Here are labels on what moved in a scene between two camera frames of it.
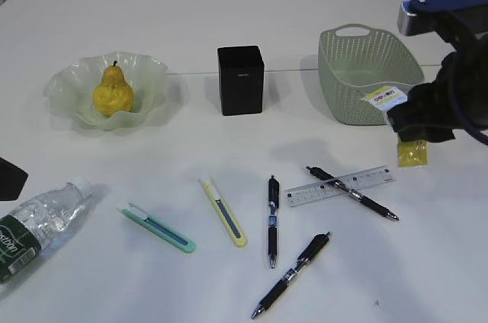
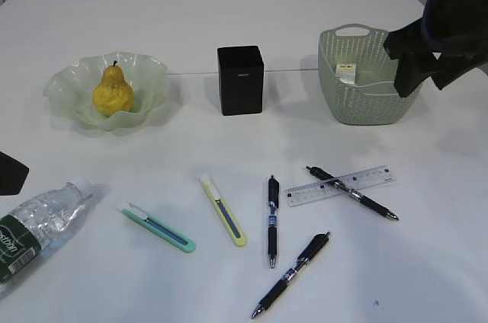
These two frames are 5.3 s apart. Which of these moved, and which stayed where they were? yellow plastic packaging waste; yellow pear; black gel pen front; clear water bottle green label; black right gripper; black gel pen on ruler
Moved: black right gripper; yellow plastic packaging waste
Stayed: black gel pen front; black gel pen on ruler; yellow pear; clear water bottle green label
